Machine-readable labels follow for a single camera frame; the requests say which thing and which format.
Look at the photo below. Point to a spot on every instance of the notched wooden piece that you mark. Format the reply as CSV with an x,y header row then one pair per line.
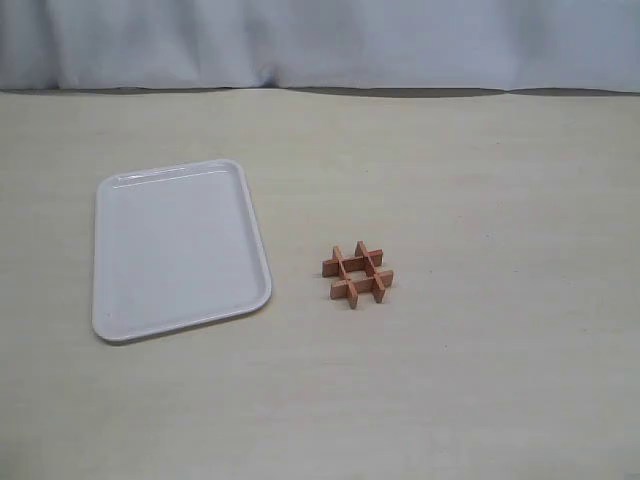
x,y
352,298
371,270
362,286
352,262

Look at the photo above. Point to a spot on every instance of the white plastic tray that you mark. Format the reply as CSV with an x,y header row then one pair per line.
x,y
175,248

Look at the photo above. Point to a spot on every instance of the white backdrop curtain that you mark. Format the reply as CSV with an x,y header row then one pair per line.
x,y
502,45

